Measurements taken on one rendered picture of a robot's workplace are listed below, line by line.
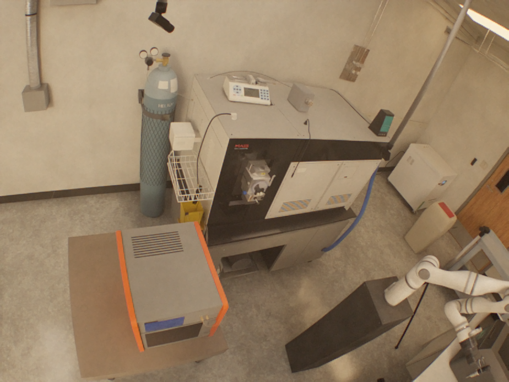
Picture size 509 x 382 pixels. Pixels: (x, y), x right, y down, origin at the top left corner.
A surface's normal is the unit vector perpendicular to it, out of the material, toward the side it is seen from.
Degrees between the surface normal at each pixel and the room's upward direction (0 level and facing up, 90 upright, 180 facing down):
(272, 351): 0
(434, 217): 85
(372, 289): 0
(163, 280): 0
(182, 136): 90
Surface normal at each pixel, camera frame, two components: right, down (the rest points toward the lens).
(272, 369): 0.28, -0.70
